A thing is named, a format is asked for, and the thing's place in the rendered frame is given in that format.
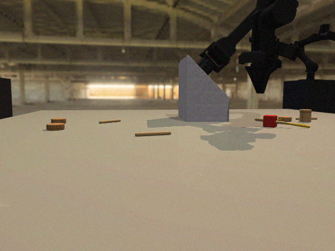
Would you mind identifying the brown wooden disc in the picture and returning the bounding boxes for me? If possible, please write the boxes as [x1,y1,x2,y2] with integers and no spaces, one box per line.
[51,118,66,124]
[47,123,65,131]

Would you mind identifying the wooden cylinder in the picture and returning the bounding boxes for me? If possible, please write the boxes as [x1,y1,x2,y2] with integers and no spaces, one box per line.
[299,109,312,122]

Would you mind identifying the red wooden block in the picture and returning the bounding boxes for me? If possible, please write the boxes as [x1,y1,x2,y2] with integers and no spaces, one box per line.
[263,115,277,128]

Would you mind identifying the round flat wooden disc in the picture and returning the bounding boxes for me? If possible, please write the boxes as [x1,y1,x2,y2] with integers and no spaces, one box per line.
[278,117,292,122]

